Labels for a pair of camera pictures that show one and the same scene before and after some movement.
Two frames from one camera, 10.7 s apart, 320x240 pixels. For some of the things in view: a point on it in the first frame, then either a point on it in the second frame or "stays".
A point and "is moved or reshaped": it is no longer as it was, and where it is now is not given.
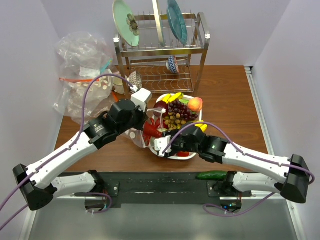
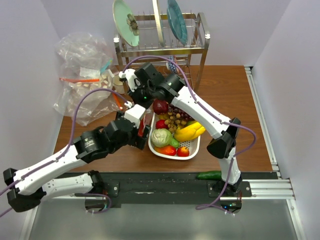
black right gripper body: [178, 144] → [144, 95]
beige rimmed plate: [159, 23] stays
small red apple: [183, 154] stays
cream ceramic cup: [118, 84] stays
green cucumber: [212, 175] stays
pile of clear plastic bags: [83, 56] stays
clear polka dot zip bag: [153, 128] is moved or reshaped
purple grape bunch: [176, 106] stays
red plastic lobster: [151, 129] is moved or reshaped
